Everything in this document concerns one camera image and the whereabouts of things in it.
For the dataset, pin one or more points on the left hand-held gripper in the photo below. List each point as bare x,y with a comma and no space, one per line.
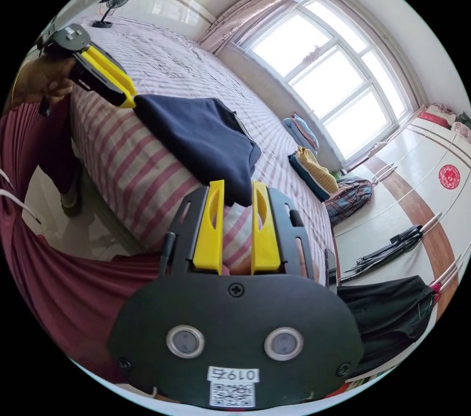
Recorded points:
71,38

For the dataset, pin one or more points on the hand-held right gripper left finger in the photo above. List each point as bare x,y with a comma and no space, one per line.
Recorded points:
210,232

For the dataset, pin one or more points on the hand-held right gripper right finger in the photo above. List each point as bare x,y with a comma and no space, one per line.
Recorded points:
265,239

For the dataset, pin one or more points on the dark blue short sleeve shirt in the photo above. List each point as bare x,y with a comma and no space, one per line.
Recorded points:
198,136

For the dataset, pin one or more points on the person's right hand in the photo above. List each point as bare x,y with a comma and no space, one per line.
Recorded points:
237,269

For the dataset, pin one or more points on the person's left hand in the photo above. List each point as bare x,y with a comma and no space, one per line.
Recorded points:
40,77

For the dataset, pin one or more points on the pile of clothes with yellow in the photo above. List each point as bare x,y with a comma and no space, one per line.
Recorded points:
316,173

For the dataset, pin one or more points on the bed with striped sheet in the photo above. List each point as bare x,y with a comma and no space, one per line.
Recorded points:
147,169

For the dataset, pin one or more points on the plaid bag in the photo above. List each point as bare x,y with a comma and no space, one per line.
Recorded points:
349,200

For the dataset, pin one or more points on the pile of blue pink clothes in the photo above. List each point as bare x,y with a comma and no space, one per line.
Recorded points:
301,130

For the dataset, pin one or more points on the black hanging garment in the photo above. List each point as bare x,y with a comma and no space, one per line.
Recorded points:
386,316

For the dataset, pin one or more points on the pink curtain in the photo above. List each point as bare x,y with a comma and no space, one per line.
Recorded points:
250,11

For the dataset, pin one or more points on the white cupboard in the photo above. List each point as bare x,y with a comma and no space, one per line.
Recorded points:
404,184

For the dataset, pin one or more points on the person's body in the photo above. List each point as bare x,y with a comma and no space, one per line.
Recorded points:
55,276

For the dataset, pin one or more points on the white framed window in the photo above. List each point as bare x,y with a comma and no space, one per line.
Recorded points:
331,73

